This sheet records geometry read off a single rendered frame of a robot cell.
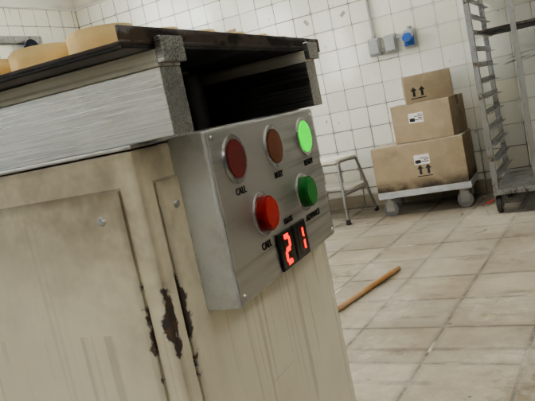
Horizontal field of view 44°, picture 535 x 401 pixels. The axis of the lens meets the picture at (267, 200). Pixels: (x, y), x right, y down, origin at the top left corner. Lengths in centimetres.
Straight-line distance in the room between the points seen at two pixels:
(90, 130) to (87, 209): 6
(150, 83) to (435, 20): 439
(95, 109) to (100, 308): 15
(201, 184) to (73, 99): 11
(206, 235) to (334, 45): 457
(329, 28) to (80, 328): 462
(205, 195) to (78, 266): 11
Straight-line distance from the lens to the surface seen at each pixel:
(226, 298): 52
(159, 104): 47
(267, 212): 55
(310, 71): 73
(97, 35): 47
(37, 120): 53
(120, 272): 50
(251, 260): 54
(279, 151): 61
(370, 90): 495
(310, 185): 65
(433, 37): 481
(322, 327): 75
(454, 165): 438
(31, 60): 51
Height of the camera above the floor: 84
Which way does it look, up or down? 7 degrees down
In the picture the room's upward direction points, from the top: 12 degrees counter-clockwise
